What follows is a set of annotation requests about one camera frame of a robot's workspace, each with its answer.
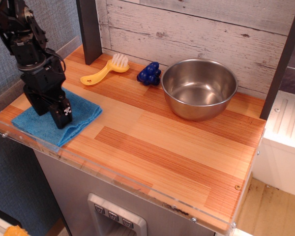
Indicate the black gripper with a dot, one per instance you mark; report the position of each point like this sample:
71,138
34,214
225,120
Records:
43,90

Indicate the blue cloth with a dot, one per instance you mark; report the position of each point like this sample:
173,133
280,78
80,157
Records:
44,127

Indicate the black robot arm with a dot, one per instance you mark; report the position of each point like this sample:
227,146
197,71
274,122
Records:
23,37

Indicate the yellow brush spatula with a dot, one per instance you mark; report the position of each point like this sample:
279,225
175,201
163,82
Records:
118,63

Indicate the clear acrylic front guard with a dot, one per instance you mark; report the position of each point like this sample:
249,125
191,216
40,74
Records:
148,170

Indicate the blue toy grapes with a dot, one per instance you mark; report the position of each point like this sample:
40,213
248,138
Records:
150,75

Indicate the grey water dispenser panel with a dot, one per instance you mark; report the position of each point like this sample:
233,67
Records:
108,217

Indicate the yellow object bottom left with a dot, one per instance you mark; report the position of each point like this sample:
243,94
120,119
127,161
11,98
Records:
15,231

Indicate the stainless steel bowl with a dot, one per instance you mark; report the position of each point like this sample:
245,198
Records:
198,89

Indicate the white toy sink unit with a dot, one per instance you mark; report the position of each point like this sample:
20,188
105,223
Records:
274,163

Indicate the dark left shelf post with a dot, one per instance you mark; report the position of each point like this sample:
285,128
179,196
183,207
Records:
90,33

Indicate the dark shelf post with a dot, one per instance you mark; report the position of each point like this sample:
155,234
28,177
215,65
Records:
279,73
90,33

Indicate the dark right shelf post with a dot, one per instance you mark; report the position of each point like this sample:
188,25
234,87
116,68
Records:
279,73

